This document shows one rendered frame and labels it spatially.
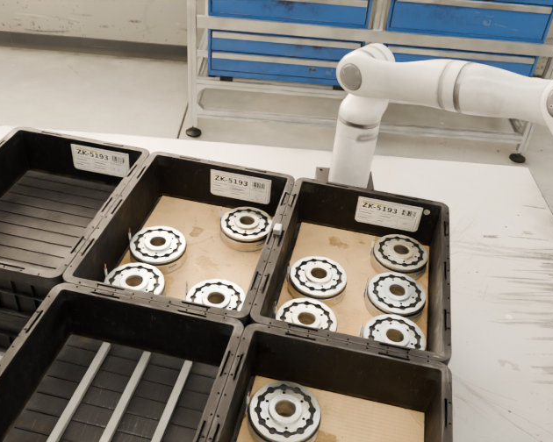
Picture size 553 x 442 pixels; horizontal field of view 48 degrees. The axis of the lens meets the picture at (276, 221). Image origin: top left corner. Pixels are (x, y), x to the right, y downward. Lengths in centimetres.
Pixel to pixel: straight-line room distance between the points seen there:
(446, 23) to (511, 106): 184
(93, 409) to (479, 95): 81
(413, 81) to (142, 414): 74
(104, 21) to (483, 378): 323
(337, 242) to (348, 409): 39
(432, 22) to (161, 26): 168
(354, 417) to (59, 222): 68
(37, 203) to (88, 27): 275
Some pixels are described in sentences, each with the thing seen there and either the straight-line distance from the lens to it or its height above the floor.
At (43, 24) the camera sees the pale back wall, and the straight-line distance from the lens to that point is 410.
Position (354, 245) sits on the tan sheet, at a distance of 123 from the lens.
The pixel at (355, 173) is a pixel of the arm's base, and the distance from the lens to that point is 139.
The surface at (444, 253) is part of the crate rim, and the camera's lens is 110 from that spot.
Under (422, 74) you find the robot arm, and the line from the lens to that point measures 119.
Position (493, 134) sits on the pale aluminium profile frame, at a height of 14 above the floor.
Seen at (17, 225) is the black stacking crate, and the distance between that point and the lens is 129.
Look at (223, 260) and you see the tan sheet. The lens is 116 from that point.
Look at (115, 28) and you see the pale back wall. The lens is 397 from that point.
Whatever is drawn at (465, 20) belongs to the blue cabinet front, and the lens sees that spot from 299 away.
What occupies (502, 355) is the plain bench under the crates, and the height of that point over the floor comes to 70.
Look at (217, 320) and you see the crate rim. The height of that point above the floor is 93.
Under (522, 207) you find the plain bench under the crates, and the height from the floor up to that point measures 70.
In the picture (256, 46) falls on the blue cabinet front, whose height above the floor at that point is 48.
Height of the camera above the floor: 161
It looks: 38 degrees down
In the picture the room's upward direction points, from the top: 5 degrees clockwise
